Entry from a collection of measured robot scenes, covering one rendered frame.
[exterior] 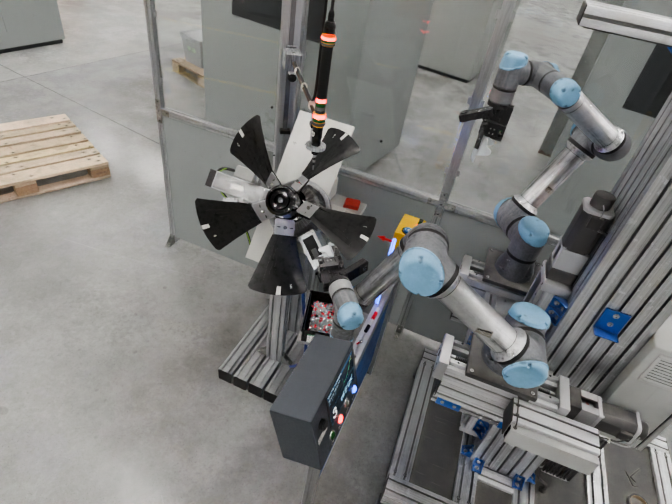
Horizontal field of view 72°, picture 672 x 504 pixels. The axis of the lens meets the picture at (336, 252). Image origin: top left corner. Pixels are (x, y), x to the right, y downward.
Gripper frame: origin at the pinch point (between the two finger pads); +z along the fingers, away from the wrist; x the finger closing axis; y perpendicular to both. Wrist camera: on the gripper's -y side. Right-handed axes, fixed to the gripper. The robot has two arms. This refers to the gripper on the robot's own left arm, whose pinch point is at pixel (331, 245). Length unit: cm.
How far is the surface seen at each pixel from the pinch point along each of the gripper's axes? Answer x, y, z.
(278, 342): 94, 17, 36
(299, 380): -8, 22, -56
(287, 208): -3.4, 12.0, 20.2
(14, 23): 63, 250, 538
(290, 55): -39, 0, 79
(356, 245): 4.1, -10.3, 2.9
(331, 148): -19.0, -7.7, 33.8
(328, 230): 1.0, -1.3, 9.7
